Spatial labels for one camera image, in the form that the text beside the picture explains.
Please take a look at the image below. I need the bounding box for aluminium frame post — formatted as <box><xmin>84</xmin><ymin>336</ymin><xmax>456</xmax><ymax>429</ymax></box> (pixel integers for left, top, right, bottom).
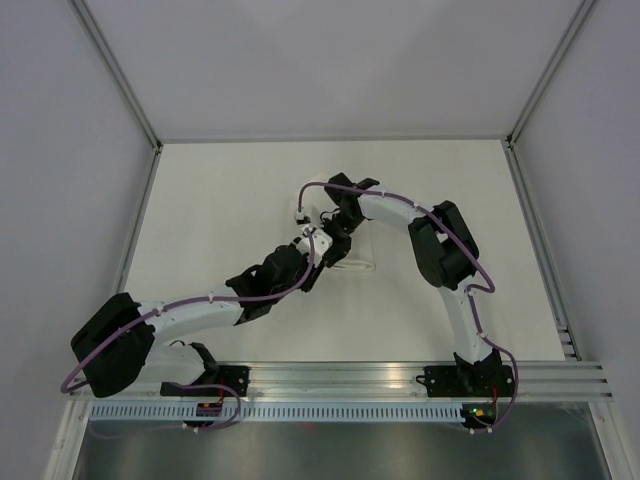
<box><xmin>68</xmin><ymin>0</ymin><xmax>163</xmax><ymax>152</ymax></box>
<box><xmin>505</xmin><ymin>0</ymin><xmax>599</xmax><ymax>149</ymax></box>

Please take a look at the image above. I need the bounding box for white slotted cable duct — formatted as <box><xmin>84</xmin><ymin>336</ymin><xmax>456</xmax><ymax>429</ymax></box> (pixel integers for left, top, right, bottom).
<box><xmin>90</xmin><ymin>401</ymin><xmax>463</xmax><ymax>423</ymax></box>

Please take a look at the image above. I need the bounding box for aluminium front rail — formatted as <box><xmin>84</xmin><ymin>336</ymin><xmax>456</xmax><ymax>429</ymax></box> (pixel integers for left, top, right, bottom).
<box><xmin>68</xmin><ymin>359</ymin><xmax>615</xmax><ymax>401</ymax></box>

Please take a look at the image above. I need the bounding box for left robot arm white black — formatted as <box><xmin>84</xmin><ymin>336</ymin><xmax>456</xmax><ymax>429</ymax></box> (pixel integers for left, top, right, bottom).
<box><xmin>70</xmin><ymin>229</ymin><xmax>352</xmax><ymax>398</ymax></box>

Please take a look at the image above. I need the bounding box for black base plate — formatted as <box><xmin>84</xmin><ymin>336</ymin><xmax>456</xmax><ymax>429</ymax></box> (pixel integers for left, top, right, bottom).
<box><xmin>415</xmin><ymin>365</ymin><xmax>515</xmax><ymax>398</ymax></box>
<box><xmin>160</xmin><ymin>365</ymin><xmax>250</xmax><ymax>398</ymax></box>

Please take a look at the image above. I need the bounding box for white cloth napkin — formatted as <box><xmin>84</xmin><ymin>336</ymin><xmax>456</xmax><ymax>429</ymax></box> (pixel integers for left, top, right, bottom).
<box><xmin>285</xmin><ymin>171</ymin><xmax>376</xmax><ymax>274</ymax></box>

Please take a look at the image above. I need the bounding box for right aluminium frame post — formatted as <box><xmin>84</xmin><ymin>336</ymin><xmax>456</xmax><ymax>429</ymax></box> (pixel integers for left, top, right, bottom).
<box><xmin>505</xmin><ymin>0</ymin><xmax>599</xmax><ymax>149</ymax></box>

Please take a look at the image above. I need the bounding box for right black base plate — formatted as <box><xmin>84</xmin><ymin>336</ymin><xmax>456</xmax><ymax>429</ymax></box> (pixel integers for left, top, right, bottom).
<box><xmin>415</xmin><ymin>365</ymin><xmax>515</xmax><ymax>398</ymax></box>

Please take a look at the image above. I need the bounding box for aluminium rail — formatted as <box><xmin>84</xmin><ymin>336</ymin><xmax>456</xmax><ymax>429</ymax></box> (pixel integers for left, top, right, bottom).
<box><xmin>501</xmin><ymin>137</ymin><xmax>583</xmax><ymax>361</ymax></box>
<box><xmin>112</xmin><ymin>145</ymin><xmax>163</xmax><ymax>293</ymax></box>
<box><xmin>68</xmin><ymin>359</ymin><xmax>615</xmax><ymax>401</ymax></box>

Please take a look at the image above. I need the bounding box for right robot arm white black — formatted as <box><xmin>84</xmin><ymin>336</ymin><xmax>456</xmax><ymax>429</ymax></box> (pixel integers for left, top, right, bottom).
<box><xmin>321</xmin><ymin>173</ymin><xmax>517</xmax><ymax>396</ymax></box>

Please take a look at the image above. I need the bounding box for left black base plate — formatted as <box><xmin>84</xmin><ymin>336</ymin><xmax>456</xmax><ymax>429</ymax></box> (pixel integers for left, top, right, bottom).
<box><xmin>160</xmin><ymin>365</ymin><xmax>250</xmax><ymax>398</ymax></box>

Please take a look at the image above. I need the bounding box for left aluminium frame post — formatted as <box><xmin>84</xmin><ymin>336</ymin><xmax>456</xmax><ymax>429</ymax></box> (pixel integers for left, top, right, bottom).
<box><xmin>68</xmin><ymin>0</ymin><xmax>163</xmax><ymax>152</ymax></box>

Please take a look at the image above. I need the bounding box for left side aluminium rail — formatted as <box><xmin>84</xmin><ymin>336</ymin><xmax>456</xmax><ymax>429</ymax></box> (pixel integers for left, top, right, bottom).
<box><xmin>112</xmin><ymin>145</ymin><xmax>163</xmax><ymax>293</ymax></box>

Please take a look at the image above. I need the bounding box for right side aluminium rail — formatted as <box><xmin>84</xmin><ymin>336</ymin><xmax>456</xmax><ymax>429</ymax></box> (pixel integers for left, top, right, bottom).
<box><xmin>501</xmin><ymin>137</ymin><xmax>583</xmax><ymax>361</ymax></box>

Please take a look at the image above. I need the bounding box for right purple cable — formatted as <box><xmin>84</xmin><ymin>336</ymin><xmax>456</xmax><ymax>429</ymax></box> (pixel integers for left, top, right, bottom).
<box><xmin>296</xmin><ymin>181</ymin><xmax>521</xmax><ymax>436</ymax></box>

